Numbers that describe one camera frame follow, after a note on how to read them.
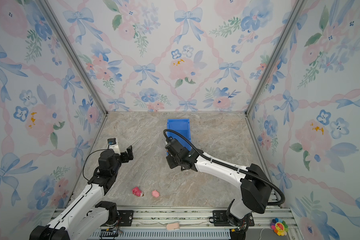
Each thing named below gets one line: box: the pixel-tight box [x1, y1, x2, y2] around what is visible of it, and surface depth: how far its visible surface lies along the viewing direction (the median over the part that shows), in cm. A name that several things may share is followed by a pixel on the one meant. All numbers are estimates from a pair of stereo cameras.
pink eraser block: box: [166, 222, 180, 230], surface depth 72 cm
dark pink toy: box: [132, 186, 143, 197], surface depth 81 cm
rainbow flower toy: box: [270, 217, 289, 236], surface depth 72 cm
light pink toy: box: [151, 189, 160, 198], surface depth 81 cm
